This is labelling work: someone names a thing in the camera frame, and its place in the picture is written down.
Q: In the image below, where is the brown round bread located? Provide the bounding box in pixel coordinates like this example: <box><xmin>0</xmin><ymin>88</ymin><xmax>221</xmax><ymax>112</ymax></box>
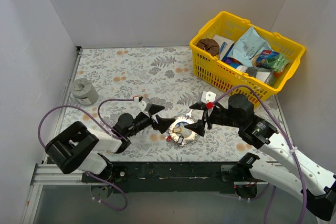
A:
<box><xmin>196</xmin><ymin>38</ymin><xmax>220</xmax><ymax>56</ymax></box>

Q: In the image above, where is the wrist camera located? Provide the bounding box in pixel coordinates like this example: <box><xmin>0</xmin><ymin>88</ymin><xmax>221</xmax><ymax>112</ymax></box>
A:
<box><xmin>198</xmin><ymin>91</ymin><xmax>216</xmax><ymax>110</ymax></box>
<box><xmin>133</xmin><ymin>96</ymin><xmax>152</xmax><ymax>113</ymax></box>

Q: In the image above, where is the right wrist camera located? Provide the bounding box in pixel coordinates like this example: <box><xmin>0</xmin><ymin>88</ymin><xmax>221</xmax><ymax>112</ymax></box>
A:
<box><xmin>198</xmin><ymin>91</ymin><xmax>216</xmax><ymax>110</ymax></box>

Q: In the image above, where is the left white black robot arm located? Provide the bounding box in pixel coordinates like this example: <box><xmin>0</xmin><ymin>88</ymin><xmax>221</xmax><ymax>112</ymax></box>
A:
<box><xmin>42</xmin><ymin>97</ymin><xmax>175</xmax><ymax>182</ymax></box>

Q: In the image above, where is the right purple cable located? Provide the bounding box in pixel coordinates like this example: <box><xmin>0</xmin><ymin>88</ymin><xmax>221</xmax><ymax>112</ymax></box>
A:
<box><xmin>214</xmin><ymin>84</ymin><xmax>308</xmax><ymax>224</ymax></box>

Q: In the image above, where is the green wrapped package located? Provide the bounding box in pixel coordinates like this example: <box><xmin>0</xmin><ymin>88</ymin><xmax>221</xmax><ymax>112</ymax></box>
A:
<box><xmin>255</xmin><ymin>49</ymin><xmax>290</xmax><ymax>73</ymax></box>

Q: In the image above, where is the floral patterned table mat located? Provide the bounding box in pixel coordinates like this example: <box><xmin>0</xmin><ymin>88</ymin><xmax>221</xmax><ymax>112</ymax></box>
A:
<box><xmin>60</xmin><ymin>47</ymin><xmax>271</xmax><ymax>162</ymax></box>

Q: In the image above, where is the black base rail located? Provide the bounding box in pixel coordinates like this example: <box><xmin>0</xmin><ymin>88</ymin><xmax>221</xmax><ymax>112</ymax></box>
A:
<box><xmin>81</xmin><ymin>161</ymin><xmax>266</xmax><ymax>195</ymax></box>

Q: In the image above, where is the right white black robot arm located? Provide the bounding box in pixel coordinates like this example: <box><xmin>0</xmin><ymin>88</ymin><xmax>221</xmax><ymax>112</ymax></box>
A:
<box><xmin>186</xmin><ymin>92</ymin><xmax>335</xmax><ymax>221</ymax></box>

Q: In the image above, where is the yellow key tag with key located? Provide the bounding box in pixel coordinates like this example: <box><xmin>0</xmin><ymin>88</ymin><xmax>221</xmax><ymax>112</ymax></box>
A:
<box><xmin>172</xmin><ymin>127</ymin><xmax>182</xmax><ymax>133</ymax></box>

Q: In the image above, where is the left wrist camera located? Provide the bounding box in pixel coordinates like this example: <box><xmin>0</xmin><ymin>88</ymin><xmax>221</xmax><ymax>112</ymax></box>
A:
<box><xmin>133</xmin><ymin>96</ymin><xmax>152</xmax><ymax>113</ymax></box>

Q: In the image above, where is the grey tape roll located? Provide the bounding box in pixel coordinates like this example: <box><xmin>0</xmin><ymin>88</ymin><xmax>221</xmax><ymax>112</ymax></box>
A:
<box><xmin>70</xmin><ymin>78</ymin><xmax>99</xmax><ymax>106</ymax></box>

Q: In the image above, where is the round metal key organizer ring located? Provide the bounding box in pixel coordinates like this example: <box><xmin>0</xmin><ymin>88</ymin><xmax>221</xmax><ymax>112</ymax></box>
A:
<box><xmin>165</xmin><ymin>115</ymin><xmax>200</xmax><ymax>146</ymax></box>

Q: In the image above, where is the light blue chips bag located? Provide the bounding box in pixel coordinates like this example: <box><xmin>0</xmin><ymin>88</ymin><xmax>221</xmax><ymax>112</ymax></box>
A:
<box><xmin>228</xmin><ymin>26</ymin><xmax>272</xmax><ymax>67</ymax></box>

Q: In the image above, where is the white box in basket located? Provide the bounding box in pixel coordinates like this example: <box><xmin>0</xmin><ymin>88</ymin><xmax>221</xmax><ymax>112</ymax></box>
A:
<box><xmin>213</xmin><ymin>35</ymin><xmax>235</xmax><ymax>61</ymax></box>

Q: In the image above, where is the yellow plastic shopping basket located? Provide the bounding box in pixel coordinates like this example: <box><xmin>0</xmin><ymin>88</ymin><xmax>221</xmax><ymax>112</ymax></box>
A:
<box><xmin>190</xmin><ymin>11</ymin><xmax>306</xmax><ymax>107</ymax></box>

